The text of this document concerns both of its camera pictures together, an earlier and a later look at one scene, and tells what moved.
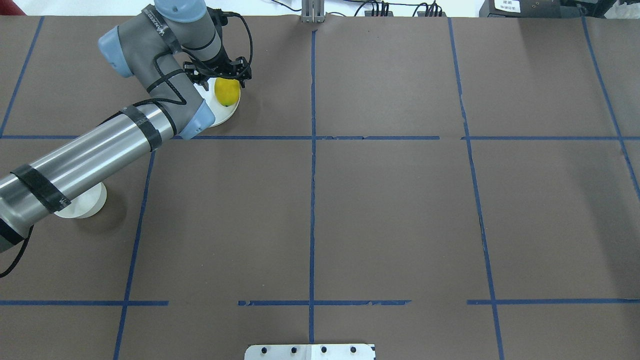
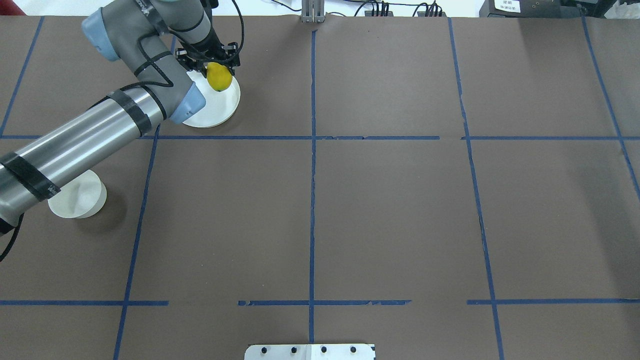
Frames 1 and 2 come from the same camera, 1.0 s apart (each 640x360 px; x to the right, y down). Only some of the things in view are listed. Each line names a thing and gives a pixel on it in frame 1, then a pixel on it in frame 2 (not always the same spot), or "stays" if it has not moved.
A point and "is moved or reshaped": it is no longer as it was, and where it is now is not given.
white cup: (86, 205) stays
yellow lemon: (227, 91) is moved or reshaped
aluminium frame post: (313, 11) stays
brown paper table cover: (444, 187) stays
